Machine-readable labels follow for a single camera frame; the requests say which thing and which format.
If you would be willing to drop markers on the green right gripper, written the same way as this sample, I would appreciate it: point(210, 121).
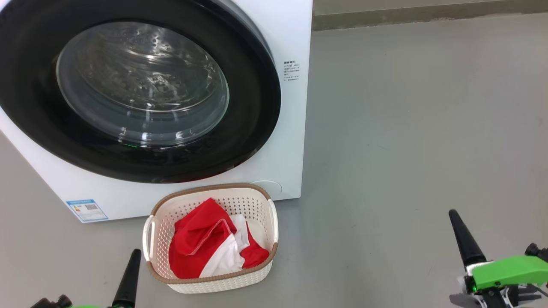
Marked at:
point(505, 271)

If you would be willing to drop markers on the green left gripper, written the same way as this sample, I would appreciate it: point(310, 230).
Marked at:
point(90, 306)

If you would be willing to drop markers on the red and white garment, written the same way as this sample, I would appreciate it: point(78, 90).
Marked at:
point(197, 244)

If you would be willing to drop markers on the black round washer door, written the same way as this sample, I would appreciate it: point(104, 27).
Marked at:
point(252, 128)

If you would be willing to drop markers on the cream perforated basket brown rim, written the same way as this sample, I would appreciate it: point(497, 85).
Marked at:
point(222, 284)

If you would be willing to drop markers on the white washing machine body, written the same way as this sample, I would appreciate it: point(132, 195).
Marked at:
point(291, 128)

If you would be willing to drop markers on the blue energy label sticker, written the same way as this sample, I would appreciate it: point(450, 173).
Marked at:
point(87, 210)

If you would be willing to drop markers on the round white filter cover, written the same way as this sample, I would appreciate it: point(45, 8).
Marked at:
point(272, 188)

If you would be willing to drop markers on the grey skirting board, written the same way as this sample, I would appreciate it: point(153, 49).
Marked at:
point(428, 19)

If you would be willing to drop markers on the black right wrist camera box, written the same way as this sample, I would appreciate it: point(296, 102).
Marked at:
point(533, 250)

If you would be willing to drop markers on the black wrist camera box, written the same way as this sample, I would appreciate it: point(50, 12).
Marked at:
point(533, 250)
point(60, 301)

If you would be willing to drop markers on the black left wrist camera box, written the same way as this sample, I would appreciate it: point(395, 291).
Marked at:
point(60, 301)

